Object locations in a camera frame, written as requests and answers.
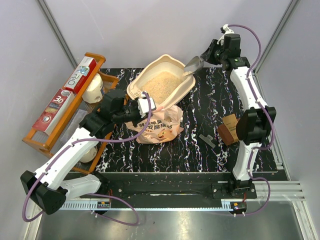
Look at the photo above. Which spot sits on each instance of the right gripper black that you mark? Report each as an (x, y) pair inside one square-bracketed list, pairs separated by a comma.
[(207, 55)]

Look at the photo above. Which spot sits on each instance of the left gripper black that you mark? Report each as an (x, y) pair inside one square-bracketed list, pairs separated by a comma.
[(139, 118)]

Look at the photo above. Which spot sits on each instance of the grey metal scoop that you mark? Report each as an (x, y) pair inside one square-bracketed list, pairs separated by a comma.
[(194, 65)]

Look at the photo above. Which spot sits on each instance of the pink cat litter bag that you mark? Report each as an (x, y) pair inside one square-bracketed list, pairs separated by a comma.
[(164, 126)]

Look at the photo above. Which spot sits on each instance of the grey bag clip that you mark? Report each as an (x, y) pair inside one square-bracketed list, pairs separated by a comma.
[(208, 140)]

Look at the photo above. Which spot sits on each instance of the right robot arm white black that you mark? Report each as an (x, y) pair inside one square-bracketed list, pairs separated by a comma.
[(256, 123)]

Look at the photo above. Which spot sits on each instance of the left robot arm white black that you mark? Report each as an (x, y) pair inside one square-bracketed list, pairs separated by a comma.
[(47, 186)]

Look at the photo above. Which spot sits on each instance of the cream plastic litter box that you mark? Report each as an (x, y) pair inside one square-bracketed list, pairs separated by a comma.
[(163, 80)]

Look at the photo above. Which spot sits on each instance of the clear plastic box in rack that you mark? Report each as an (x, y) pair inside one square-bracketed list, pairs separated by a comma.
[(73, 125)]

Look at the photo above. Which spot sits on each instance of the red white RiO toothpaste box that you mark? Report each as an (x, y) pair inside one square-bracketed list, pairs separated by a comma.
[(80, 74)]

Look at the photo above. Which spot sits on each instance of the red 3D toothpaste box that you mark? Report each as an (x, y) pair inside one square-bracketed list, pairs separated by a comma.
[(54, 111)]

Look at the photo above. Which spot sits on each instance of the white plastic bottle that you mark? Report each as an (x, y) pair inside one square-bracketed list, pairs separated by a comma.
[(95, 91)]

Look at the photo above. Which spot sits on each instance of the orange wooden shelf rack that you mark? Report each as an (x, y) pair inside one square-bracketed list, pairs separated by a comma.
[(50, 144)]

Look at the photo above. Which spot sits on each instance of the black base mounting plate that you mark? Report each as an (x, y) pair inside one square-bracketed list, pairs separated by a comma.
[(208, 184)]

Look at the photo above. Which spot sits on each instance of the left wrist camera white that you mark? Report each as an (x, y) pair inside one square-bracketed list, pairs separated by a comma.
[(143, 105)]

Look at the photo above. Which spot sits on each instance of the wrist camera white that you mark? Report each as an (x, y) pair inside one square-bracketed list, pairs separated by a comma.
[(143, 105), (225, 30)]

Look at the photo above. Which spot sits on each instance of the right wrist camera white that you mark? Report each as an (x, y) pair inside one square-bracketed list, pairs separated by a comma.
[(225, 30)]

